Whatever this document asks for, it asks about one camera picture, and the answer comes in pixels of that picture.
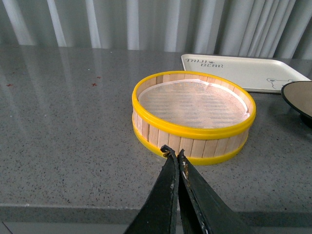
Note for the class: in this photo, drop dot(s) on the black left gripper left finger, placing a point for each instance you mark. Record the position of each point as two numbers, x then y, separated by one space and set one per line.
159 212

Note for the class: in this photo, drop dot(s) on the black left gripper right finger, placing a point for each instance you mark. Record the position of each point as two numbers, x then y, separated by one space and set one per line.
202 210

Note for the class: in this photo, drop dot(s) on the tan plate black rim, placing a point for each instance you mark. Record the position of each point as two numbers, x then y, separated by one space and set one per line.
299 96

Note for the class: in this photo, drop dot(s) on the cream rectangular bear tray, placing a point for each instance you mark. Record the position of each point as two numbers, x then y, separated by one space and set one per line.
252 74

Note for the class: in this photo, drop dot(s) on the yellow rimmed bamboo steamer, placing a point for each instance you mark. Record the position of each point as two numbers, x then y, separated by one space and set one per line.
201 146

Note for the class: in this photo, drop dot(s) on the white steamer liner cloth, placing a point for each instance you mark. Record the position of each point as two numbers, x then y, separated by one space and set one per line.
194 103

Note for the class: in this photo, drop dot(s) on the grey pleated curtain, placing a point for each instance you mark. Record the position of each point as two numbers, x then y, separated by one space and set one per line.
250 28

